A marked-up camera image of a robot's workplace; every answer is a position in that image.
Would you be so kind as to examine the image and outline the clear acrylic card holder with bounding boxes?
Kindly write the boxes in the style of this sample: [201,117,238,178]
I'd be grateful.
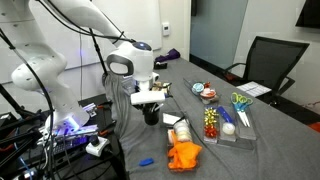
[121,79,138,97]

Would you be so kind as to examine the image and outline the purple folded umbrella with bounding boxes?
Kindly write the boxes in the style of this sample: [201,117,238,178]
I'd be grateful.
[153,48,181,64]

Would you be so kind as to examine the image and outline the blue tube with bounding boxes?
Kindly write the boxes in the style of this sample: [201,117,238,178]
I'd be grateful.
[217,105,235,125]

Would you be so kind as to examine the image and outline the black wall panel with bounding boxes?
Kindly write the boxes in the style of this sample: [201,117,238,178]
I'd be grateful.
[190,0,198,17]

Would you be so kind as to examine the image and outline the red gift bow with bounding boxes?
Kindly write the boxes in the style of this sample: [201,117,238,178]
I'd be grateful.
[203,124,219,139]

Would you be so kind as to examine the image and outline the green blue scissors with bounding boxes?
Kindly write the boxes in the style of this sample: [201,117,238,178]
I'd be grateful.
[230,92,254,128]

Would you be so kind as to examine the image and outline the black wall television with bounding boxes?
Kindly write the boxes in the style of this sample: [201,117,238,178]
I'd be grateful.
[295,0,320,29]

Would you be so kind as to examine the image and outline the gold gift bow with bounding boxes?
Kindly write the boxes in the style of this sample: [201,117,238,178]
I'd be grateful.
[204,107,219,126]

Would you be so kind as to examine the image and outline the pens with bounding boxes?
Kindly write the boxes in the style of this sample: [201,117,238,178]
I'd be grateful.
[150,103,164,114]

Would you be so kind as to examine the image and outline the black tripod pole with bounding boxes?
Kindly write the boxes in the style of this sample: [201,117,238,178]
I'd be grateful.
[88,28,109,78]

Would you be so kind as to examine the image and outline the orange cloth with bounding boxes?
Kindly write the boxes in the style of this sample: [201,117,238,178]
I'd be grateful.
[167,139,203,171]

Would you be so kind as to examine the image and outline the grey tablecloth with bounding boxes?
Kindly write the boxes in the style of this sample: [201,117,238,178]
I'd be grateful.
[103,57,320,180]

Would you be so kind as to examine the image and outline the black cup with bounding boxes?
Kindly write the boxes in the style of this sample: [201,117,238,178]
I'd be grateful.
[143,105,161,126]

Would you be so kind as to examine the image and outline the white whiteboard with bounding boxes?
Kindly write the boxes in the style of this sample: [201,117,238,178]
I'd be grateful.
[0,0,163,84]

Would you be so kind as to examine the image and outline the orange bag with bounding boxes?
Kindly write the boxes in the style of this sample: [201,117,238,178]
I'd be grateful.
[308,121,320,134]

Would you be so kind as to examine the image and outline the white printed paper sheet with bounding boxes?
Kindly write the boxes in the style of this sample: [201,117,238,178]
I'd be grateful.
[235,81,273,98]

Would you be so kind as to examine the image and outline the stack of white tape rolls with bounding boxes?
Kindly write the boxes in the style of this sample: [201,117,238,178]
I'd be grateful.
[172,119,194,144]

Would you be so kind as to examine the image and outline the white card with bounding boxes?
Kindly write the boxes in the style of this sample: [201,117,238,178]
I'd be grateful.
[162,112,183,126]

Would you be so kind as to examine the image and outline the clear compartment organizer tray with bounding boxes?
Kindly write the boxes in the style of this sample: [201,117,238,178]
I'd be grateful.
[202,104,258,151]

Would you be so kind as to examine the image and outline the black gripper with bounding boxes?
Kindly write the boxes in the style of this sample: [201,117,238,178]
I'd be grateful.
[138,81,173,117]

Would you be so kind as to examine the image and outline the white emergency stop box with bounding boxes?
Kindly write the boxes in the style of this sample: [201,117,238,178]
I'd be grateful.
[85,135,111,158]

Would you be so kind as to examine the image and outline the wooden block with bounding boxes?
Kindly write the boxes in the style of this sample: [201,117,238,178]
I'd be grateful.
[152,81,163,92]
[161,83,171,97]

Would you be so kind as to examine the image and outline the black mesh office chair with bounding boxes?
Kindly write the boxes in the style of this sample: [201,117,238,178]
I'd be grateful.
[223,35,310,104]

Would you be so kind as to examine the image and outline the white wall thermostat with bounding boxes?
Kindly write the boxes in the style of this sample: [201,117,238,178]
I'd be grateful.
[161,21,171,37]

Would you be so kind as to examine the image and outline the black metal stand legs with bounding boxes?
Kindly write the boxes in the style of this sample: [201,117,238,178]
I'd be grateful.
[0,83,48,178]

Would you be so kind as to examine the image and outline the small blue eraser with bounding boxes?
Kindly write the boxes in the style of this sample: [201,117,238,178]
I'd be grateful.
[138,157,155,167]

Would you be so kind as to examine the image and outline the blue ribbon spool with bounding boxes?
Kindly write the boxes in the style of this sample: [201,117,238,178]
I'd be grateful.
[191,82,205,94]

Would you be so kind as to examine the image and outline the white tape roll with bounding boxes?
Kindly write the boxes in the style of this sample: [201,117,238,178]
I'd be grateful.
[221,122,236,136]

